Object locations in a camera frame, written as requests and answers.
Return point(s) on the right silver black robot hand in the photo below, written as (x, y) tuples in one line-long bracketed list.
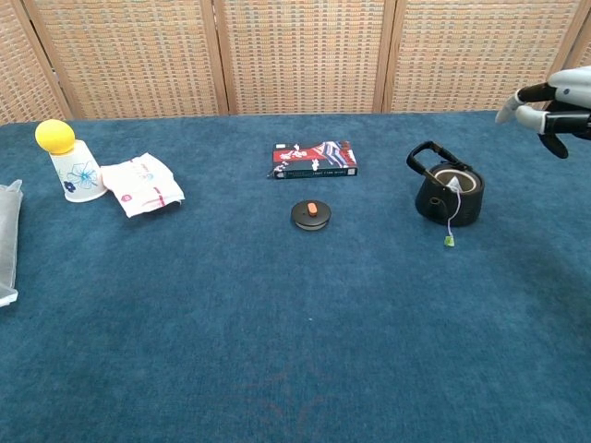
[(572, 106)]

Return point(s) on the black cast iron teapot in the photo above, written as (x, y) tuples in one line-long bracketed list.
[(471, 207)]

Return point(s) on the red black tea packet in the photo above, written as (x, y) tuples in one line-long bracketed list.
[(318, 159)]

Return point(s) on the black teapot lid orange knob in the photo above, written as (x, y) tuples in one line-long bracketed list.
[(302, 217)]

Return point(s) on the grey plastic bag package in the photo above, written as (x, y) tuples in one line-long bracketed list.
[(7, 240)]

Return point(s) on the white tissue pack red print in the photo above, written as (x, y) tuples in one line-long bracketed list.
[(138, 184)]

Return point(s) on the blue carpet table mat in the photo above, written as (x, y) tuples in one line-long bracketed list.
[(184, 346)]

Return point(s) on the white paper cup blue flower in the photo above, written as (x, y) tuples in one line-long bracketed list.
[(78, 180)]

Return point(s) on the yellow ball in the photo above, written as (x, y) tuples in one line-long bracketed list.
[(54, 136)]

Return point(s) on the woven folding screen wood frame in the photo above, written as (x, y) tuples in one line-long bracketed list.
[(300, 55)]

